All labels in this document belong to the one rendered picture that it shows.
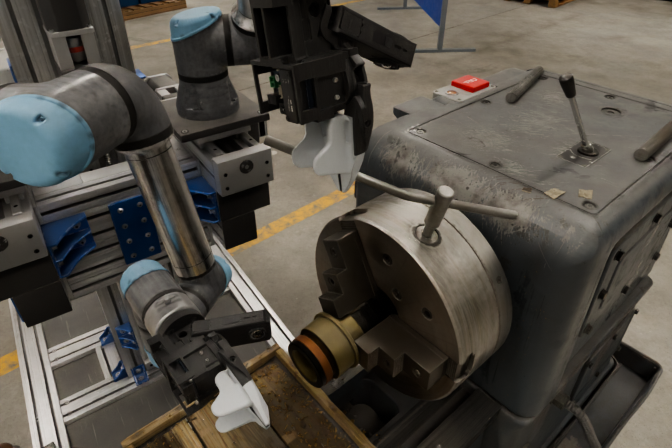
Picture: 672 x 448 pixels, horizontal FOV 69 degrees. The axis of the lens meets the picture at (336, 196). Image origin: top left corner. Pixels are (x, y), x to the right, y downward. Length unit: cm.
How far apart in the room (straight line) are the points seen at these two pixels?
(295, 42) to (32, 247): 77
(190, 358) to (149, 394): 114
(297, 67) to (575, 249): 46
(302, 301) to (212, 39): 145
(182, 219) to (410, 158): 40
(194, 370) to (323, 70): 43
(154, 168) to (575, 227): 63
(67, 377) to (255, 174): 112
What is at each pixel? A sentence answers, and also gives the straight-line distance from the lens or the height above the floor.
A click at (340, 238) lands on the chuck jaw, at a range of 71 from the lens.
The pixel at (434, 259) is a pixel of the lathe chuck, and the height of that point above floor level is 122.
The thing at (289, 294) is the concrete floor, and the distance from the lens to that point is 234.
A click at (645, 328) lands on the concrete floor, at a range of 257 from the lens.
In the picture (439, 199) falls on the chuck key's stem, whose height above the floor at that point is 131.
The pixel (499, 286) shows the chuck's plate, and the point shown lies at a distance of 74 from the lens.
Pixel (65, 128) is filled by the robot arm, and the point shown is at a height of 139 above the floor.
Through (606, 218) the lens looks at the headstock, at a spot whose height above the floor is 125.
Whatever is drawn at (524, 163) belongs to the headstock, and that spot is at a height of 126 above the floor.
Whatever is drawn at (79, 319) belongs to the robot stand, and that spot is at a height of 21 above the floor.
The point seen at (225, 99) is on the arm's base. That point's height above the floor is 120.
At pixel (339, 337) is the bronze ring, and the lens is 70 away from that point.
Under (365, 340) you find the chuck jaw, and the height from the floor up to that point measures 110.
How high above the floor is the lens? 165
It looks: 34 degrees down
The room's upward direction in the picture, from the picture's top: straight up
